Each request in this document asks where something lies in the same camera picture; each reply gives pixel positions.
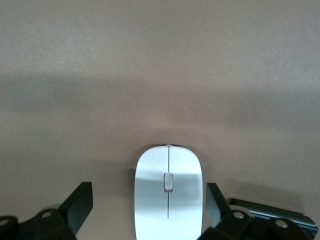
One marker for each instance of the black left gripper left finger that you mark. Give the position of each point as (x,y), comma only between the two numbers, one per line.
(57,220)

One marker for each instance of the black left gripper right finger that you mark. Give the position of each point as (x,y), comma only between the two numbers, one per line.
(237,225)

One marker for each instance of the white computer mouse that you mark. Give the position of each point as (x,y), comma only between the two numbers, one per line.
(168,200)

